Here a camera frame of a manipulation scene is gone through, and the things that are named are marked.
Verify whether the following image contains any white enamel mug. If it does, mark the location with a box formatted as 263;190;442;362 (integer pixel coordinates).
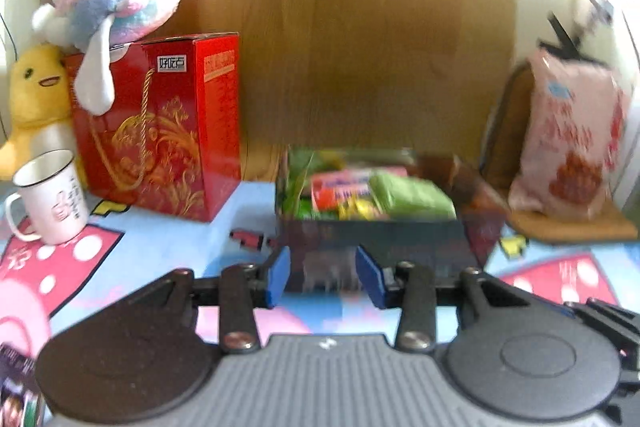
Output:
5;149;92;248

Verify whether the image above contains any yellow candy packet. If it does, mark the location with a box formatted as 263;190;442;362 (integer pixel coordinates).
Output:
339;199;387;222

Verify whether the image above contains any printed blanket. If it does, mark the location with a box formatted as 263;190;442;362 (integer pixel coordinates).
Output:
0;179;640;427

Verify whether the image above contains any red gift box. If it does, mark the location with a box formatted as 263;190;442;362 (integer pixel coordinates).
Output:
62;32;244;225

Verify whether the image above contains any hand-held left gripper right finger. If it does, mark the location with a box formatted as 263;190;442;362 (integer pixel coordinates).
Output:
354;245;532;354

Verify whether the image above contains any pink snack packet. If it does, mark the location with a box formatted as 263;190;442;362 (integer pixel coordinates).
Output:
310;166;409;214

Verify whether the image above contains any dark cardboard box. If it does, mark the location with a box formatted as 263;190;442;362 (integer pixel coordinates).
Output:
273;146;509;294

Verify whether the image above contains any yellow plush duck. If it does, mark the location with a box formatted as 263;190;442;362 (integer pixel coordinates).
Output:
0;44;89;188

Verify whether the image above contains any large pink snack bag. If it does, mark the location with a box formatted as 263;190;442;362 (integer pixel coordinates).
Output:
507;47;632;224

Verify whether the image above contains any light green snack packet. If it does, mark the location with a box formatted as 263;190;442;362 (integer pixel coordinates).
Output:
372;171;457;222

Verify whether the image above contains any green leafy snack packet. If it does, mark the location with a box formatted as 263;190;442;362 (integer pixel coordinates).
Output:
281;149;322;220

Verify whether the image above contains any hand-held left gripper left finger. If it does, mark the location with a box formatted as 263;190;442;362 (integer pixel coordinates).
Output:
127;245;292;356

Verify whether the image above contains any wooden headboard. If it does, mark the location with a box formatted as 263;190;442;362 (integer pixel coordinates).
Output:
40;0;519;184

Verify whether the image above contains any dark printed snack packet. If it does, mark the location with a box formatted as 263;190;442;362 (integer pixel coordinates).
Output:
0;341;47;427

